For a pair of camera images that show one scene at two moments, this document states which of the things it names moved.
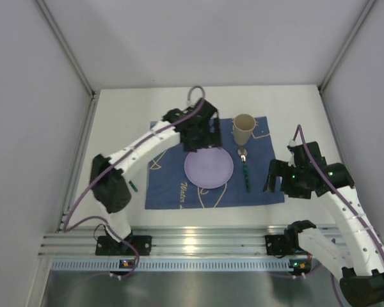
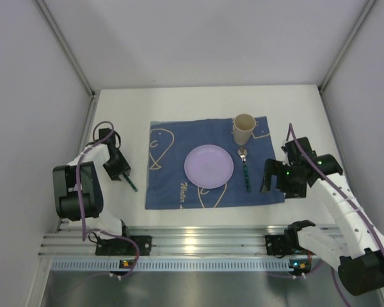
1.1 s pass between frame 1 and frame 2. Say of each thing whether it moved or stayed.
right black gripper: stayed
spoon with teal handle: stayed
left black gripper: moved
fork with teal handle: stayed
